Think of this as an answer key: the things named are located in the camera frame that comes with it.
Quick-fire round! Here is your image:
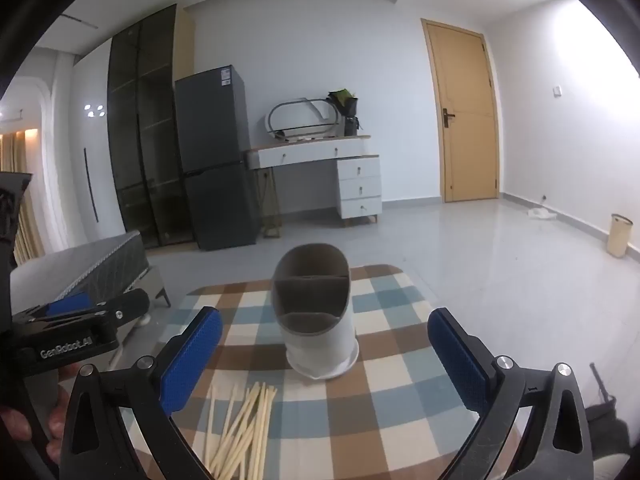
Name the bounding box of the pile of wooden chopsticks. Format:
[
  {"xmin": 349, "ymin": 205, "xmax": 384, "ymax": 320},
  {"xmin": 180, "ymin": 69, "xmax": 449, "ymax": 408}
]
[{"xmin": 202, "ymin": 381, "xmax": 278, "ymax": 480}]

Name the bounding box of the person's left hand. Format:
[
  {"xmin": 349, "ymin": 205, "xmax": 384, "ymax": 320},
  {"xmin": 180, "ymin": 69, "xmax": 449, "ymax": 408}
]
[{"xmin": 0, "ymin": 385, "xmax": 73, "ymax": 457}]

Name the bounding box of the white wardrobe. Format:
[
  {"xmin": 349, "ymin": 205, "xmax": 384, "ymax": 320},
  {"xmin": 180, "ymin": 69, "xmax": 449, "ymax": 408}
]
[{"xmin": 70, "ymin": 37, "xmax": 126, "ymax": 251}]

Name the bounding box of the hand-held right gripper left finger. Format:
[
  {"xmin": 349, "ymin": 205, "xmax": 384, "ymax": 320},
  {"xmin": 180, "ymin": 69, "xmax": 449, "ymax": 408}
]
[{"xmin": 59, "ymin": 306, "xmax": 224, "ymax": 480}]

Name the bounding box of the dark grey fridge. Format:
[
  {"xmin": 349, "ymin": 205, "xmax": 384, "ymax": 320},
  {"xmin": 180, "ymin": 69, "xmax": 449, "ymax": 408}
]
[{"xmin": 174, "ymin": 64, "xmax": 262, "ymax": 252}]

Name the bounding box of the beige trash bin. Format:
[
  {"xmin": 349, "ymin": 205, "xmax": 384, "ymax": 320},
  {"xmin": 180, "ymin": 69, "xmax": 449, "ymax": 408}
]
[{"xmin": 607, "ymin": 213, "xmax": 635, "ymax": 259}]

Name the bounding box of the ceiling air vent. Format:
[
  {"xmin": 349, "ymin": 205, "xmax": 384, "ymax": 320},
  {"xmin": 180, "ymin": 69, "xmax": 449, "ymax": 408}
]
[{"xmin": 59, "ymin": 14, "xmax": 98, "ymax": 30}]

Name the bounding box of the checked tablecloth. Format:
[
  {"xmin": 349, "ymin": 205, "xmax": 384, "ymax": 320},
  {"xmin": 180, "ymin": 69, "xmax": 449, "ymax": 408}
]
[{"xmin": 120, "ymin": 263, "xmax": 523, "ymax": 480}]

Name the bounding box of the oval mirror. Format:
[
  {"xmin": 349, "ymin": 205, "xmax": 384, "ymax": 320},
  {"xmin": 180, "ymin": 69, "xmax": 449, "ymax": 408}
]
[{"xmin": 263, "ymin": 96, "xmax": 346, "ymax": 140}]

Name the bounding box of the beige curtain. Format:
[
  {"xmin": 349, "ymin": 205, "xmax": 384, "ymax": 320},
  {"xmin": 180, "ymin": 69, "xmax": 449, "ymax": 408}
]
[{"xmin": 0, "ymin": 130, "xmax": 46, "ymax": 266}]

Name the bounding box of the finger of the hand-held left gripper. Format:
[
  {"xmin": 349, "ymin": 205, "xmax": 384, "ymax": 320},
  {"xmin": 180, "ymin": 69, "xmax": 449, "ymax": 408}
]
[
  {"xmin": 12, "ymin": 292, "xmax": 108, "ymax": 326},
  {"xmin": 97, "ymin": 289, "xmax": 151, "ymax": 333}
]

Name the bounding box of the grey bed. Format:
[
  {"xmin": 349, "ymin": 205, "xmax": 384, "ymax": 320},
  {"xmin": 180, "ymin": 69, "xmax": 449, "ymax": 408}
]
[{"xmin": 10, "ymin": 230, "xmax": 172, "ymax": 376}]

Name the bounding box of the dark glass cabinet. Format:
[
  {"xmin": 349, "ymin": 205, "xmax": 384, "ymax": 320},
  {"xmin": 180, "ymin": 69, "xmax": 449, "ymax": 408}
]
[{"xmin": 107, "ymin": 4, "xmax": 196, "ymax": 250}]

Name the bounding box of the gold frame stool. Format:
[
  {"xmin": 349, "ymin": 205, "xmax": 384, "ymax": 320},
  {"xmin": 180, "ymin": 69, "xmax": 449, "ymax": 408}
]
[{"xmin": 255, "ymin": 167, "xmax": 283, "ymax": 238}]

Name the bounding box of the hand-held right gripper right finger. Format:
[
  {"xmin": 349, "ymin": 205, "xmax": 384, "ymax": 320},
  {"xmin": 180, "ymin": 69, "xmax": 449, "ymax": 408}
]
[{"xmin": 427, "ymin": 307, "xmax": 594, "ymax": 480}]

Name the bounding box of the white utensil holder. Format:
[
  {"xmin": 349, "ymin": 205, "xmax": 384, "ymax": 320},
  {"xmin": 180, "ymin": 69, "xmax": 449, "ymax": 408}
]
[{"xmin": 270, "ymin": 243, "xmax": 360, "ymax": 381}]

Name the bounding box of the beige wooden door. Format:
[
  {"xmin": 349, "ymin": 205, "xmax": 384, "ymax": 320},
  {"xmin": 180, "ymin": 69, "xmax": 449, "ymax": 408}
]
[{"xmin": 420, "ymin": 18, "xmax": 502, "ymax": 204}]

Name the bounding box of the white dressing table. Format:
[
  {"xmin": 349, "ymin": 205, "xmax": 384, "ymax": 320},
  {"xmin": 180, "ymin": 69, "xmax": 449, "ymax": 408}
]
[{"xmin": 244, "ymin": 135, "xmax": 383, "ymax": 228}]

